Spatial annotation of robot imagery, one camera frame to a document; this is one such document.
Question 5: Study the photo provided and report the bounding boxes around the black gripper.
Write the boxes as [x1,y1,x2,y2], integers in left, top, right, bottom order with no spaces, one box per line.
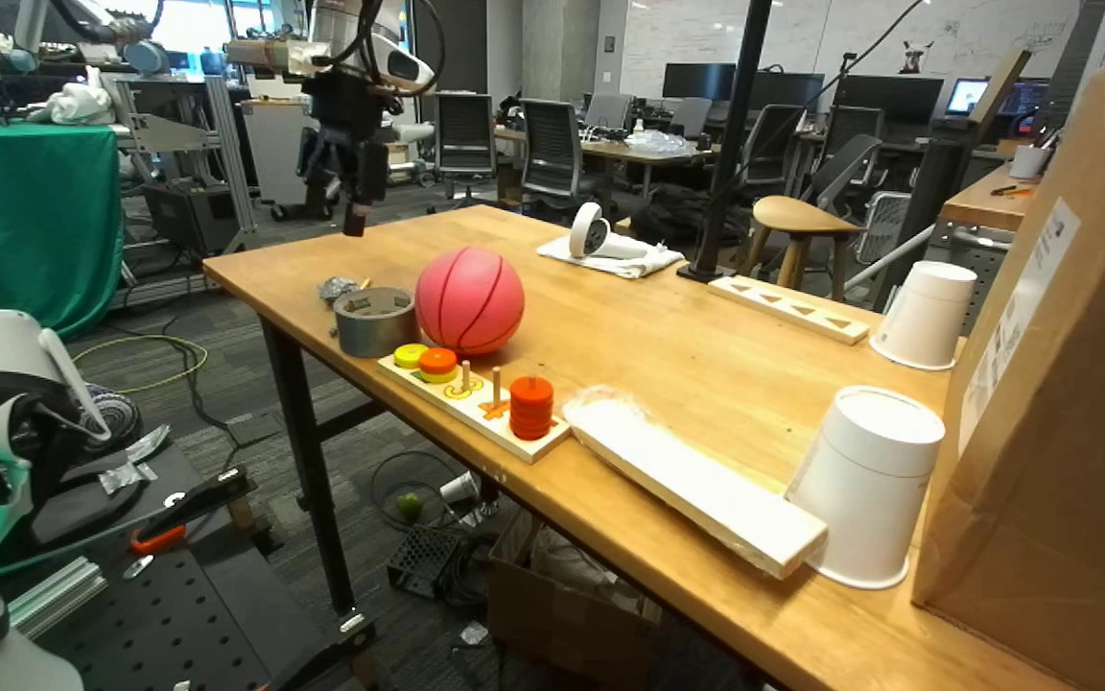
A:
[308,72,386,238]

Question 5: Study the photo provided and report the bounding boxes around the red rubber ball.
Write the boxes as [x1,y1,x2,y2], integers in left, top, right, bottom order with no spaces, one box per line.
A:
[414,245,527,353]

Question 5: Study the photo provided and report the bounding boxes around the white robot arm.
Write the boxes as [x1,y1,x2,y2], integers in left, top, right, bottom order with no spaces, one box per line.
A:
[304,0,437,238]

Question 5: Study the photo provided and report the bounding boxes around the crumpled foil piece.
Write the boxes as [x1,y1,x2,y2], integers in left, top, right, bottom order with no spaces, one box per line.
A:
[317,275,373,306]

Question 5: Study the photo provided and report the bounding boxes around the green cloth covered table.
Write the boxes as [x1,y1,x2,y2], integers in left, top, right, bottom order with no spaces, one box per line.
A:
[0,123,121,335]

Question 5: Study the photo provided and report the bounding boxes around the black vertical stand pole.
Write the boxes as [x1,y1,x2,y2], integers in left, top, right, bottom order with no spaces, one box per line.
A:
[678,0,774,284]

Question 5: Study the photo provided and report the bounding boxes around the wooden round stool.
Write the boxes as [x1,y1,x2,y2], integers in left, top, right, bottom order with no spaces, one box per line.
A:
[742,195,858,291]

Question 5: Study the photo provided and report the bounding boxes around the wooden block tray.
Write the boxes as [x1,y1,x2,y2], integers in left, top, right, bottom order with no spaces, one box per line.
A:
[714,275,868,342]

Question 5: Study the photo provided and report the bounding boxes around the white foam board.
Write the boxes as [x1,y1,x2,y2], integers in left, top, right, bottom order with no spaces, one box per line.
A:
[559,388,830,580]

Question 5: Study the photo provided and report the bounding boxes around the white paper cup far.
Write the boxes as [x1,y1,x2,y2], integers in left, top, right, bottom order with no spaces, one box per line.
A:
[872,261,978,370]

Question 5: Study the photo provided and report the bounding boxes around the white paper cup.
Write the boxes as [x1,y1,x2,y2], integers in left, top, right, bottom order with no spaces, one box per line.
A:
[872,261,978,370]
[785,385,945,591]

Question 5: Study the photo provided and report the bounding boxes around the white paper cup near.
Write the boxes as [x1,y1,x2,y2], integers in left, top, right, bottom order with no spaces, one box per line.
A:
[785,385,945,591]

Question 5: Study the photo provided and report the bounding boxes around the brown cardboard box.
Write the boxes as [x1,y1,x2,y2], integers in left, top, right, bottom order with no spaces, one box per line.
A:
[914,69,1105,691]

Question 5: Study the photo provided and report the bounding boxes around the grey duct tape roll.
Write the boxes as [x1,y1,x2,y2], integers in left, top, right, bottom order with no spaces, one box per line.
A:
[335,288,417,359]

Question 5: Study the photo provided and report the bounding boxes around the white round camera device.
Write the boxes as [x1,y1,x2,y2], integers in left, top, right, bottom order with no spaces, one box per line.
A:
[569,201,609,261]

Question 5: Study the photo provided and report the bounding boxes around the orange stacked ring discs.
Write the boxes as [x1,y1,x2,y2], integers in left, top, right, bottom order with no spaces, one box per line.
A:
[509,375,554,443]

